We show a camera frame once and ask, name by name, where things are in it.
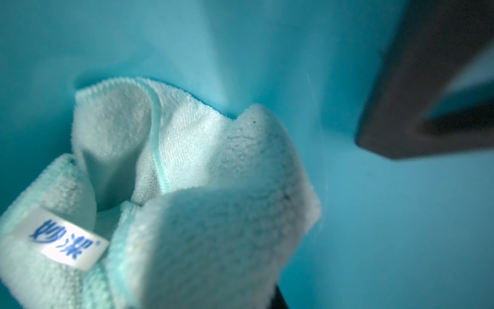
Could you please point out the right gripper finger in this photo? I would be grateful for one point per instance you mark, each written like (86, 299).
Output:
(434, 42)

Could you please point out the blue bucket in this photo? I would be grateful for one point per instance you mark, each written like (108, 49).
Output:
(393, 234)

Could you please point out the light green cloth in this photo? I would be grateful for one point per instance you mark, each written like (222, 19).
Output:
(162, 203)

